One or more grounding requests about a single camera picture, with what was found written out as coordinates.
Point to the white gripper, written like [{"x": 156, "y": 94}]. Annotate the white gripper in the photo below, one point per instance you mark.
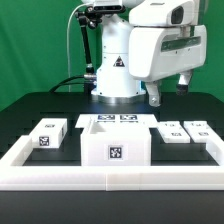
[{"x": 156, "y": 53}]

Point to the white door panel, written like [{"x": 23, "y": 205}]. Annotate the white door panel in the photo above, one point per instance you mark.
[
  {"x": 199, "y": 131},
  {"x": 173, "y": 132}
]

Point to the white cabinet body box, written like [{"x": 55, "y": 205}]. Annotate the white cabinet body box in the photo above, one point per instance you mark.
[{"x": 115, "y": 144}]

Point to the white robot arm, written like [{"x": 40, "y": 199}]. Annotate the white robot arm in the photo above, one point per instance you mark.
[{"x": 114, "y": 83}]

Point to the small white cabinet block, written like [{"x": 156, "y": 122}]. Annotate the small white cabinet block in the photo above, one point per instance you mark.
[{"x": 49, "y": 133}]

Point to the white flat base plate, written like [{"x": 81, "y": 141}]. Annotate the white flat base plate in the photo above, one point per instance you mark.
[{"x": 147, "y": 119}]

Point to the black camera on mount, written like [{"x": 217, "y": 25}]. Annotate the black camera on mount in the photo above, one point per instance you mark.
[{"x": 108, "y": 6}]

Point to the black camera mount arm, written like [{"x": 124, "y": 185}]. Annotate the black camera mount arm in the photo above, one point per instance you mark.
[{"x": 87, "y": 40}]

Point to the white U-shaped frame wall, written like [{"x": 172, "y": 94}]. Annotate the white U-shaped frame wall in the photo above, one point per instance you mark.
[{"x": 15, "y": 175}]

